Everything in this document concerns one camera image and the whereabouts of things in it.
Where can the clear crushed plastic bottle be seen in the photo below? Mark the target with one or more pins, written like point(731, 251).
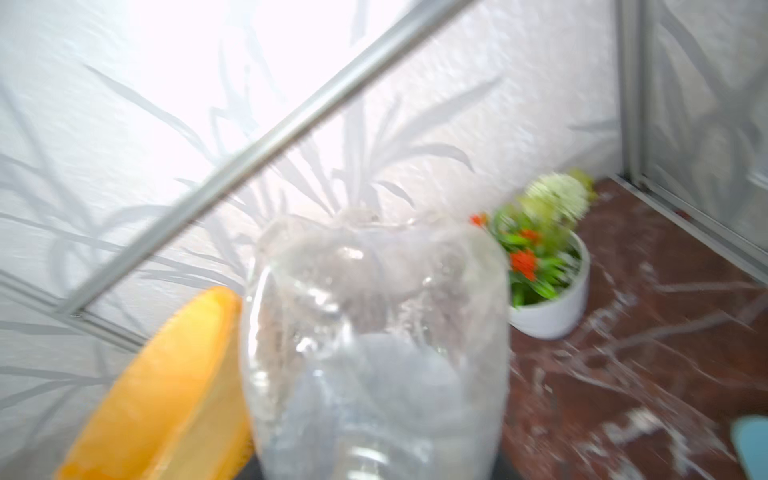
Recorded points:
point(375, 351)

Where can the yellow bin liner bag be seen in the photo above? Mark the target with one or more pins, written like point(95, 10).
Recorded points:
point(178, 410)

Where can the white pot with flowers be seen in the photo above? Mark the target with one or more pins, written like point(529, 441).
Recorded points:
point(549, 264)

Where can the light blue silicone spatula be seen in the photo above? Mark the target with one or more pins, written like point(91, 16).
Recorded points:
point(749, 435)

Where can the aluminium frame crossbar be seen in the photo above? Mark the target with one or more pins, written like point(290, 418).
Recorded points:
point(371, 62)

